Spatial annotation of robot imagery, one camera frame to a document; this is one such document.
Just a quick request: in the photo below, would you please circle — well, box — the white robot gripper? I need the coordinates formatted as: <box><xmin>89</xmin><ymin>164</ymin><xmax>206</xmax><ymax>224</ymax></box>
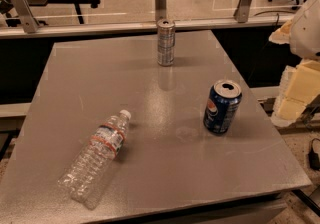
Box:
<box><xmin>269</xmin><ymin>0</ymin><xmax>320</xmax><ymax>127</ymax></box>

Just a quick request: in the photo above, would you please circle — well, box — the blue pepsi can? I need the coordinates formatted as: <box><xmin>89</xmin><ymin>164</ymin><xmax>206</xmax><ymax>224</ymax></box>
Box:
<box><xmin>203</xmin><ymin>79</ymin><xmax>242</xmax><ymax>134</ymax></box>

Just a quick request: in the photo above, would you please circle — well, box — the slim silver can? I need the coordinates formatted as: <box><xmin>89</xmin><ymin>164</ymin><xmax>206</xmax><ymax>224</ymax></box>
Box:
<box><xmin>157</xmin><ymin>19</ymin><xmax>175</xmax><ymax>66</ymax></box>

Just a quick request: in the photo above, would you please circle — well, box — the black power adapter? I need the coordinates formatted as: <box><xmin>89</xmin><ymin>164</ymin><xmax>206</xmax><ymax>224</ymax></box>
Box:
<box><xmin>308</xmin><ymin>138</ymin><xmax>320</xmax><ymax>171</ymax></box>

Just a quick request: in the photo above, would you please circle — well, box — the clear plastic water bottle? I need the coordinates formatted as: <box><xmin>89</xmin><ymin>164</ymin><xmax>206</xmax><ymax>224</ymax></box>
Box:
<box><xmin>58</xmin><ymin>110</ymin><xmax>131</xmax><ymax>202</ymax></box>

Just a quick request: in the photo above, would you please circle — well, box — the right metal bracket post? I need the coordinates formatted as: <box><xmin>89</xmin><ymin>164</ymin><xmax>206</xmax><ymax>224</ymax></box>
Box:
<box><xmin>233</xmin><ymin>0</ymin><xmax>252</xmax><ymax>23</ymax></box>

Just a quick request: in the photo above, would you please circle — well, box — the left metal bracket post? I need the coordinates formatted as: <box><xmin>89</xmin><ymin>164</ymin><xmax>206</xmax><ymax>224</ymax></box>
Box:
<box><xmin>11</xmin><ymin>0</ymin><xmax>39</xmax><ymax>33</ymax></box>

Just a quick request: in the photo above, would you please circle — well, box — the metal barrier rail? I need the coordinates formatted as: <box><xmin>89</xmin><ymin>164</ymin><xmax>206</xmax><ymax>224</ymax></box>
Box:
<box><xmin>0</xmin><ymin>13</ymin><xmax>294</xmax><ymax>39</ymax></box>

